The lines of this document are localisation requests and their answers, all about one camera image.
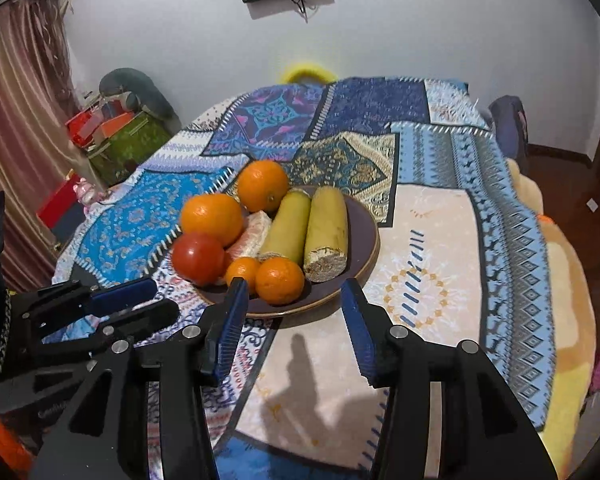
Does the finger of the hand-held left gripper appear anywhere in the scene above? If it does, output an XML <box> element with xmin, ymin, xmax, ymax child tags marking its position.
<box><xmin>87</xmin><ymin>300</ymin><xmax>181</xmax><ymax>358</ymax></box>
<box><xmin>22</xmin><ymin>277</ymin><xmax>158</xmax><ymax>343</ymax></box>

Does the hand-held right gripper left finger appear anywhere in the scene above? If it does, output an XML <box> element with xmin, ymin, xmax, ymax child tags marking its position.
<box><xmin>27</xmin><ymin>276</ymin><xmax>251</xmax><ymax>480</ymax></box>

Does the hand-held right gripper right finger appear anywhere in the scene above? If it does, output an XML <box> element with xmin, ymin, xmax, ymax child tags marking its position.
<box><xmin>340</xmin><ymin>278</ymin><xmax>558</xmax><ymax>480</ymax></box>

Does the small orange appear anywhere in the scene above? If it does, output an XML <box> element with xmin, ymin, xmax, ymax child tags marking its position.
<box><xmin>225</xmin><ymin>256</ymin><xmax>261</xmax><ymax>295</ymax></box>

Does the medium orange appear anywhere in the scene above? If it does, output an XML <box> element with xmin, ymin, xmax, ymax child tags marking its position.
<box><xmin>255</xmin><ymin>256</ymin><xmax>306</xmax><ymax>306</ymax></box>

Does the red tomato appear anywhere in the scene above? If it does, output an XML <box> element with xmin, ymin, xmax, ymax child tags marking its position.
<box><xmin>171</xmin><ymin>232</ymin><xmax>231</xmax><ymax>286</ymax></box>

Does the purple round plate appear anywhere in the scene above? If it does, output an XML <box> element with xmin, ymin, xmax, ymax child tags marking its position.
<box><xmin>187</xmin><ymin>185</ymin><xmax>381</xmax><ymax>317</ymax></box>

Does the pink pomelo wedge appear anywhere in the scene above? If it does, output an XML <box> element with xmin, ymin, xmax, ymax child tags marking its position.
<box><xmin>225</xmin><ymin>210</ymin><xmax>273</xmax><ymax>261</ymax></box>

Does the large orange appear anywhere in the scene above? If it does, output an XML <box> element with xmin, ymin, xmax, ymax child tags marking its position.
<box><xmin>236</xmin><ymin>160</ymin><xmax>290</xmax><ymax>213</ymax></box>
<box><xmin>180</xmin><ymin>193</ymin><xmax>245</xmax><ymax>249</ymax></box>

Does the flat red box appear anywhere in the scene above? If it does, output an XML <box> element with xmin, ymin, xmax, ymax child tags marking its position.
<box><xmin>36</xmin><ymin>180</ymin><xmax>89</xmax><ymax>237</ymax></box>

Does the pink toy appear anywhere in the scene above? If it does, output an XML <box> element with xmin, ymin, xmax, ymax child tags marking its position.
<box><xmin>75</xmin><ymin>178</ymin><xmax>108</xmax><ymax>205</ymax></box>

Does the blue patchwork blanket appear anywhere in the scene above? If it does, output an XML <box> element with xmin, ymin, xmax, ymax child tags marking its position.
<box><xmin>52</xmin><ymin>76</ymin><xmax>556</xmax><ymax>480</ymax></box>

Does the green patterned box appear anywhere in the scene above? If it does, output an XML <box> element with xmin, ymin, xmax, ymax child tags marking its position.
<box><xmin>87</xmin><ymin>112</ymin><xmax>173</xmax><ymax>186</ymax></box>

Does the orange box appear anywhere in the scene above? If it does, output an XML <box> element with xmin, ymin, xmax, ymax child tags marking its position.
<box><xmin>97</xmin><ymin>112</ymin><xmax>135</xmax><ymax>139</ymax></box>

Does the striped red curtain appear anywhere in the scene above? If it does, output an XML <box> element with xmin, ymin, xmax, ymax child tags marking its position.
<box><xmin>0</xmin><ymin>0</ymin><xmax>88</xmax><ymax>291</ymax></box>

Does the grey plush toy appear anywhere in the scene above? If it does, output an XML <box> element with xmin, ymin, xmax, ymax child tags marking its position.
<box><xmin>99</xmin><ymin>67</ymin><xmax>182</xmax><ymax>121</ymax></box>

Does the yellow fleece blanket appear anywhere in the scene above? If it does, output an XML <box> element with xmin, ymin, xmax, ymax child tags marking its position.
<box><xmin>505</xmin><ymin>157</ymin><xmax>598</xmax><ymax>476</ymax></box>

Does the purple chair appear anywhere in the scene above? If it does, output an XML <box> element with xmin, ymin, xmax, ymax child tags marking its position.
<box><xmin>487</xmin><ymin>95</ymin><xmax>529</xmax><ymax>157</ymax></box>

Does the black monitor cable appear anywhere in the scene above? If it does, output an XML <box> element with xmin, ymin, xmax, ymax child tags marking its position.
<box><xmin>285</xmin><ymin>0</ymin><xmax>321</xmax><ymax>22</ymax></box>

